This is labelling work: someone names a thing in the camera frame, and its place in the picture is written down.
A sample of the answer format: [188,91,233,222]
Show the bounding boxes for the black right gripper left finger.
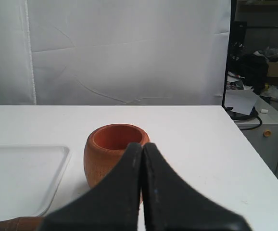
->
[38,143,142,231]

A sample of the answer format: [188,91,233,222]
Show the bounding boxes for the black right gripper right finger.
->
[142,143,251,231]

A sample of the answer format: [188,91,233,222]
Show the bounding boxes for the brown wooden pestle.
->
[0,217,43,231]

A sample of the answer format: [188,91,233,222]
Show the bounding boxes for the brown wooden mortar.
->
[83,124,150,188]

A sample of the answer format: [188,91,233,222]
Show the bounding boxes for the white plastic tray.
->
[0,145,71,221]

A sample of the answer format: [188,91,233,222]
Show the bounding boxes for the yellow cabinet knob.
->
[263,130,272,137]

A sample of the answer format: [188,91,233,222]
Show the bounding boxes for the grey side cabinet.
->
[235,98,278,178]

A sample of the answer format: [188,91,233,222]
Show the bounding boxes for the white paper sheet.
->
[212,90,259,116]

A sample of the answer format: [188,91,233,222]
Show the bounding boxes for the black bag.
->
[237,54,268,95]

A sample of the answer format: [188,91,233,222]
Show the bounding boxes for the white backdrop curtain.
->
[0,0,232,105]

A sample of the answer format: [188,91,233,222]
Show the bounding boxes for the black cable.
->
[227,105,263,130]

